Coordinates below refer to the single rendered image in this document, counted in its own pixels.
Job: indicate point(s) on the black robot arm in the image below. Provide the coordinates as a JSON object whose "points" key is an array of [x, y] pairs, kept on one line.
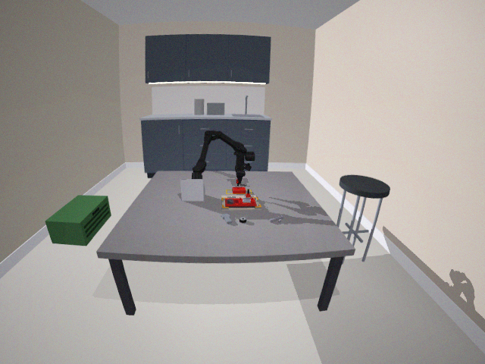
{"points": [[240, 152]]}

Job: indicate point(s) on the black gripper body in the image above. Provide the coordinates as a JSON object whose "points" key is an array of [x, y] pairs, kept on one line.
{"points": [[239, 169]]}

